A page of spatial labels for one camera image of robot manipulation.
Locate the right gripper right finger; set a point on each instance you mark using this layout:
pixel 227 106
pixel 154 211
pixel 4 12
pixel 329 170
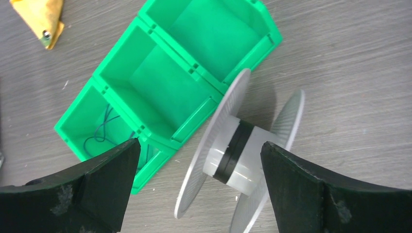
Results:
pixel 308 198

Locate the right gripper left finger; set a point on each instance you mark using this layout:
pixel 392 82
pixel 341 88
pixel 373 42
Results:
pixel 89 197

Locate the clear plastic cable spool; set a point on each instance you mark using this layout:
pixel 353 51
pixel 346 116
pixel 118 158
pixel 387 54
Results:
pixel 229 152

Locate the green three-compartment bin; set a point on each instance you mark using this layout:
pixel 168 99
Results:
pixel 165 76

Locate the yellow printed cloth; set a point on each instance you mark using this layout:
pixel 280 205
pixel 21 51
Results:
pixel 43 17

